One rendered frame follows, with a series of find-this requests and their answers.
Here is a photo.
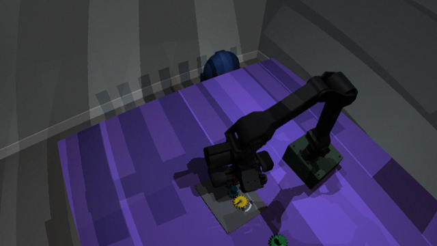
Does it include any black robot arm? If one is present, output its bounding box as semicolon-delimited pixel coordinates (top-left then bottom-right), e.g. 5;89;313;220
203;71;358;193

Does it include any green gear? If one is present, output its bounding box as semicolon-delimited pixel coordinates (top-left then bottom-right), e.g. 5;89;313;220
269;234;288;246

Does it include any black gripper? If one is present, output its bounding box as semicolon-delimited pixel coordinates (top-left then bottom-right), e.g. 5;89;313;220
208;150;274;188

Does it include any yellow gear with black stripe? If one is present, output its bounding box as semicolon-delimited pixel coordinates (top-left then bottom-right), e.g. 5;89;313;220
233;194;248;209

